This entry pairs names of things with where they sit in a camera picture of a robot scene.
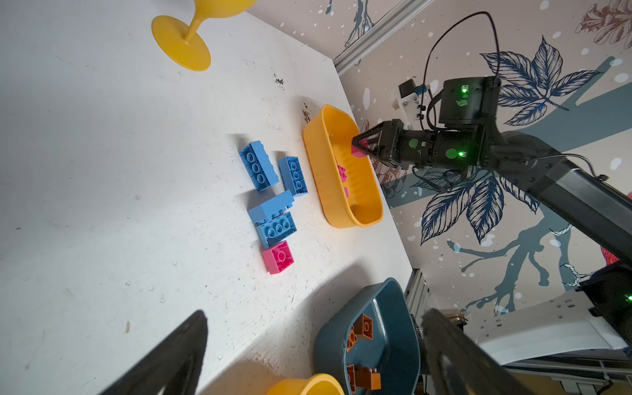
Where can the dark teal tray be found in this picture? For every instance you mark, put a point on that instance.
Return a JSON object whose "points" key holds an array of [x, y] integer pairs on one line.
{"points": [[393, 351]]}

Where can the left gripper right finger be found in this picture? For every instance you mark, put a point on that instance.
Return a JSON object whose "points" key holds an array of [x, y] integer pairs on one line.
{"points": [[458, 366]]}

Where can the large blue lego brick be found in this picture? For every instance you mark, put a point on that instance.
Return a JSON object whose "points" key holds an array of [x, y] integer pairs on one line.
{"points": [[272, 208]]}

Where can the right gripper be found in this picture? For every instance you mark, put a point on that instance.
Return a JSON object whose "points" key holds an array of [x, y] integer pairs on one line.
{"points": [[393, 142]]}

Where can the pink lego brick small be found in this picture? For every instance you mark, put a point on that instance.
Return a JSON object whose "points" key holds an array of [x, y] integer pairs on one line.
{"points": [[278, 258]]}

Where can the pink lego brick top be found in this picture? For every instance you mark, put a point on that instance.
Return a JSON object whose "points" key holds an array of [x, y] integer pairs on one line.
{"points": [[342, 173]]}

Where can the brown lego brick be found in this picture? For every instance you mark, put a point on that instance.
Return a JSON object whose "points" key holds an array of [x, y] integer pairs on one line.
{"points": [[363, 327], [351, 340], [351, 378]]}

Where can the blue lego brick underside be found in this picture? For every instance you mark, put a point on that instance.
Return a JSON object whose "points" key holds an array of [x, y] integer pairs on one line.
{"points": [[276, 230]]}

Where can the yellow tray right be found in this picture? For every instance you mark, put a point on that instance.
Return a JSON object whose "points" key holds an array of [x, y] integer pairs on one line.
{"points": [[328, 142]]}

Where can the yellow tray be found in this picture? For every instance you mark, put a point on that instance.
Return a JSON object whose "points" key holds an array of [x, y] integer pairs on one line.
{"points": [[328, 142], [320, 384]]}

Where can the pink lego brick bottom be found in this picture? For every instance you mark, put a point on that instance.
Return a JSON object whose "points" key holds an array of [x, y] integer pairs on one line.
{"points": [[358, 148]]}

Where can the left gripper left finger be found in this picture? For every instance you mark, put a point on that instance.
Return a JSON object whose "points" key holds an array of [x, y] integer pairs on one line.
{"points": [[172, 367]]}

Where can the brown lego stack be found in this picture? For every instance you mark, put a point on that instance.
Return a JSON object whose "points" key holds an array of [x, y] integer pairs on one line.
{"points": [[366, 378]]}

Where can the yellow plastic goblet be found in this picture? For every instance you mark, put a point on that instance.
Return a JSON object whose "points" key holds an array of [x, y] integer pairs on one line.
{"points": [[182, 43]]}

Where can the yellow tray front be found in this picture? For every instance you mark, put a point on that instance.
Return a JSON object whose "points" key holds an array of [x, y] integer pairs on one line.
{"points": [[320, 384]]}

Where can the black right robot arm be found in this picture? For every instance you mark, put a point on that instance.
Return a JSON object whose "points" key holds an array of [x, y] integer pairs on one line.
{"points": [[596, 314]]}

